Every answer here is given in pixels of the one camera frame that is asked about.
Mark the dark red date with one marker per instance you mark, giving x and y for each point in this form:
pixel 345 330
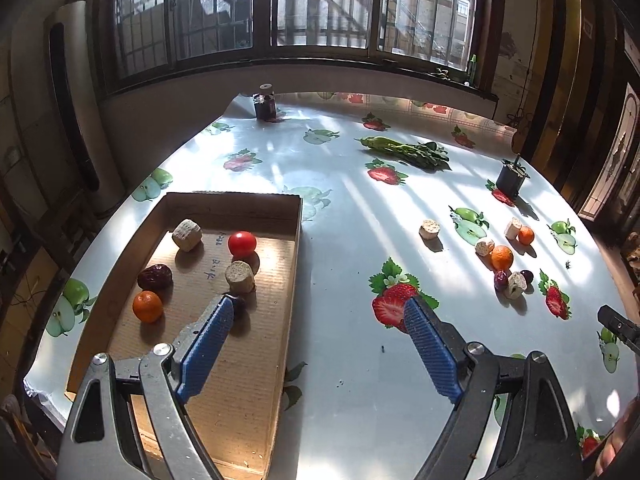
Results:
pixel 155 277

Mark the large orange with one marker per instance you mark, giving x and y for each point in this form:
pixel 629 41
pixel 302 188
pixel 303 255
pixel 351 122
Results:
pixel 501 258

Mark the barred window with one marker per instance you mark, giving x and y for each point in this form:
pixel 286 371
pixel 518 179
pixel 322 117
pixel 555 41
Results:
pixel 138 41

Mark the red tomato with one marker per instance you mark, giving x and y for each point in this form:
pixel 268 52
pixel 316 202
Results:
pixel 242 244

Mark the red date on table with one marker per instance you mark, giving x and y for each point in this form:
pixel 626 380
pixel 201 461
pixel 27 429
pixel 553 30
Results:
pixel 501 280

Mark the brown cardboard tray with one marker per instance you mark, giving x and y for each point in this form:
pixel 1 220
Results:
pixel 126 421

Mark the dark glass jar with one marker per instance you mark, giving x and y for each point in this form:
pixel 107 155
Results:
pixel 265 105

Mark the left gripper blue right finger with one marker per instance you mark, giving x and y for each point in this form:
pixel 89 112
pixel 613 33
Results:
pixel 440 347

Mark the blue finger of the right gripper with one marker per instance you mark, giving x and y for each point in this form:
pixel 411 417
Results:
pixel 623 329

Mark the green bottle on sill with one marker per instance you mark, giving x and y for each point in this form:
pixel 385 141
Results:
pixel 472 70

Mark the small orange by root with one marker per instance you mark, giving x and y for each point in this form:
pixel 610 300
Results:
pixel 526 235

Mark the white standing air conditioner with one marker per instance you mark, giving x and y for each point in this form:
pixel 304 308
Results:
pixel 72 92

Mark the dark purple plum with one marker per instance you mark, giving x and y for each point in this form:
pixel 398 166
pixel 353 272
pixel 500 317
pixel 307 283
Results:
pixel 239 306

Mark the fruit print tablecloth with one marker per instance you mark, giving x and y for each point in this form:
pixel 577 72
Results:
pixel 357 402

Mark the lotus root piece near dates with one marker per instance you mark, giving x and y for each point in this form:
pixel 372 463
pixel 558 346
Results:
pixel 515 286

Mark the green leafy vegetable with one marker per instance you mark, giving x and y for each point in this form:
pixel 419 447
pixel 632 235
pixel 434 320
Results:
pixel 426 155

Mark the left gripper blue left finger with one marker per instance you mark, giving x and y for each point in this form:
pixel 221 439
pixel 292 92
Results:
pixel 197 346

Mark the lotus root piece in tray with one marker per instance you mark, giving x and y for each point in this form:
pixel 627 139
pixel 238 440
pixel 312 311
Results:
pixel 240 277

